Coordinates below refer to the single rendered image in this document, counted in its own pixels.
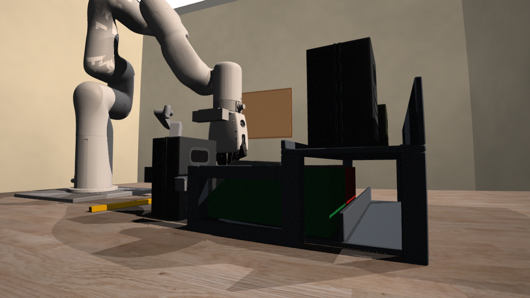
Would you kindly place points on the yellow bar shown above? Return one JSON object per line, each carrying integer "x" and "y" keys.
{"x": 119, "y": 205}

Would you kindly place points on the red open bin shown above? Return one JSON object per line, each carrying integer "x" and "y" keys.
{"x": 350, "y": 184}

